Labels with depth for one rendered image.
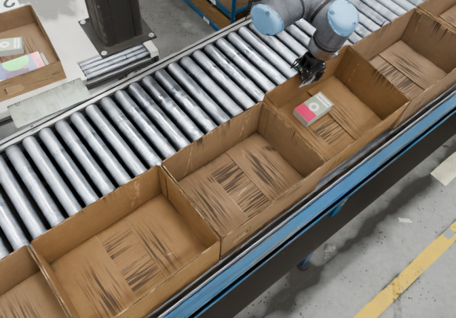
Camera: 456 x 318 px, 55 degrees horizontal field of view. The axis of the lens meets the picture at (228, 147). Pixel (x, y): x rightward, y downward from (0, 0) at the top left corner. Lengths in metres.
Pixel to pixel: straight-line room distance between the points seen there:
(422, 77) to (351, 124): 0.40
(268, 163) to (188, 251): 0.39
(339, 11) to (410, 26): 0.73
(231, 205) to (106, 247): 0.39
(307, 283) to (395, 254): 0.49
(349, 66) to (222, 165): 0.59
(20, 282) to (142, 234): 0.35
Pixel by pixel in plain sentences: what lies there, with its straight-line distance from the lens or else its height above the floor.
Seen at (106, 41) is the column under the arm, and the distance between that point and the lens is 2.00.
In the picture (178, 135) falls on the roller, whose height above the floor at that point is 0.75.
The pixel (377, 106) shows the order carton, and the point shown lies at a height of 0.93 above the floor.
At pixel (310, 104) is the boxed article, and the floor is 0.94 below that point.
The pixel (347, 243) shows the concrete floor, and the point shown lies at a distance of 2.40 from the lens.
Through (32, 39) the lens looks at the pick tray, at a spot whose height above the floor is 0.76.
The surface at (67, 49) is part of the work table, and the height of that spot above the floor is 0.75.
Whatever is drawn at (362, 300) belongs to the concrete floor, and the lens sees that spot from 2.33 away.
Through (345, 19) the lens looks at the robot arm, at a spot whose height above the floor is 1.36.
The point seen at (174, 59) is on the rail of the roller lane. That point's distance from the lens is 1.96.
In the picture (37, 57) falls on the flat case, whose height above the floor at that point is 0.78.
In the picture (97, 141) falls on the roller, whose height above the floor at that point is 0.75.
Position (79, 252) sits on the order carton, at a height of 0.89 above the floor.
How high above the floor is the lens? 2.13
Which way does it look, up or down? 56 degrees down
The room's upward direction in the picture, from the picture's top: 5 degrees clockwise
